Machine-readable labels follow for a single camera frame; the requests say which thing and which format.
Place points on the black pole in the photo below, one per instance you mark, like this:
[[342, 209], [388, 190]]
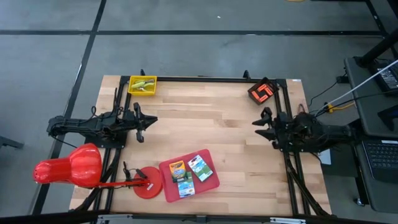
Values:
[[381, 46]]

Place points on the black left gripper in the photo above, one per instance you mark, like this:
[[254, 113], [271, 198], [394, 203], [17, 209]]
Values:
[[138, 124]]

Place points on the orange marker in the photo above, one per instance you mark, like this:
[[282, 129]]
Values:
[[263, 98], [255, 95], [270, 91], [262, 88]]

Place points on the red desk lamp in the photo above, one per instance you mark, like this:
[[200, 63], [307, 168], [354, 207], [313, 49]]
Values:
[[82, 168]]

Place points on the red translucent plastic tray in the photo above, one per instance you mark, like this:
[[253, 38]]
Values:
[[203, 185]]

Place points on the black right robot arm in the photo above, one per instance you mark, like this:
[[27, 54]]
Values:
[[335, 132]]

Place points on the yellow plastic bin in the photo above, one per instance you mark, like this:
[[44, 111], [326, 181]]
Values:
[[132, 92]]

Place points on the green white card box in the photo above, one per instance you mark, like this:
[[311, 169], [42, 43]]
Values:
[[200, 168]]

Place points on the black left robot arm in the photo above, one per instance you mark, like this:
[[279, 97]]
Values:
[[77, 124]]

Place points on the dark laptop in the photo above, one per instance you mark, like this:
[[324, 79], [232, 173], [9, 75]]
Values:
[[382, 155]]

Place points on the dark laptop desk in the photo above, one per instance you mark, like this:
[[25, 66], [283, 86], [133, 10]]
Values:
[[382, 196]]

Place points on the white paper sheet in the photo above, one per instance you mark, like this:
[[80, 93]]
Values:
[[326, 157]]

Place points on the yellow blue crayon box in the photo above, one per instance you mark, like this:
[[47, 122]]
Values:
[[178, 170]]

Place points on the grey metal bracket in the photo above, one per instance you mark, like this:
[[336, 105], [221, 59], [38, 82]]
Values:
[[116, 219], [287, 220]]

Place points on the orange green crayon box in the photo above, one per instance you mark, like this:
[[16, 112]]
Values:
[[186, 189]]

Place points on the grey side desk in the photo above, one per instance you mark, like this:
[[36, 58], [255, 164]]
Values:
[[357, 74]]

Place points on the black furniture leg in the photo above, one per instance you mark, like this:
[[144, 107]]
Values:
[[9, 142]]

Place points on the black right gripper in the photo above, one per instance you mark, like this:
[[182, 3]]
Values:
[[281, 130]]

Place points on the black aluminium table frame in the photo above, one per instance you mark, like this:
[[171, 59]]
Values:
[[202, 78]]

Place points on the black power adapter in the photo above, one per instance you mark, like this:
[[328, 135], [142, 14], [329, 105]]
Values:
[[388, 77]]

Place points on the black plastic bin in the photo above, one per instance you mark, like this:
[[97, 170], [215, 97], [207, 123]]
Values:
[[264, 80]]

